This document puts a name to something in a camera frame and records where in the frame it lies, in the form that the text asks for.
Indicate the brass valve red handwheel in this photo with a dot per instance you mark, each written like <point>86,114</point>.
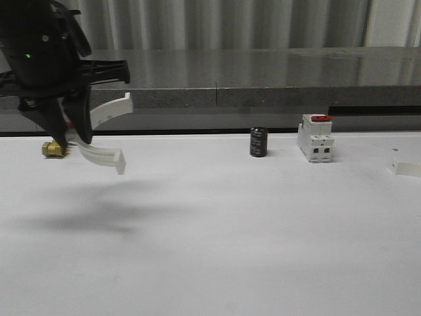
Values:
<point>54,150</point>

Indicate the white circuit breaker red switch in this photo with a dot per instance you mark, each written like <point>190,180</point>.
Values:
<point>315,139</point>

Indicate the grey stone counter ledge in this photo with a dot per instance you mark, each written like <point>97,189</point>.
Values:
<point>364,89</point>

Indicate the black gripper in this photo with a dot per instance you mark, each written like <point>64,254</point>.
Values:
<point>47,51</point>

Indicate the black cylindrical capacitor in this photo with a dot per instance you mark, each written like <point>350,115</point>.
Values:
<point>258,142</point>

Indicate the white pleated curtain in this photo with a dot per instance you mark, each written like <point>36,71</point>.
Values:
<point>179,25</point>

